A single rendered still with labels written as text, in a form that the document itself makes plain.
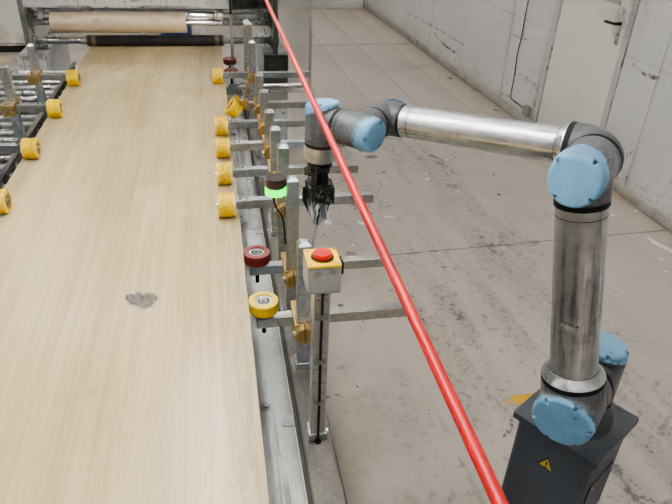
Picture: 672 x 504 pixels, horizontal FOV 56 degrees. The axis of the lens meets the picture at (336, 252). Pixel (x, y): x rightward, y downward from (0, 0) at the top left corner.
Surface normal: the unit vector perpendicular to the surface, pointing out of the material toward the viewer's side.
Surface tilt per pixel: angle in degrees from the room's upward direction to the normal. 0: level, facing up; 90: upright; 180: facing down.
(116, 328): 0
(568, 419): 95
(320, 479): 0
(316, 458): 0
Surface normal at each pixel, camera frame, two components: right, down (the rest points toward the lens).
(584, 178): -0.60, 0.28
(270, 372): 0.04, -0.85
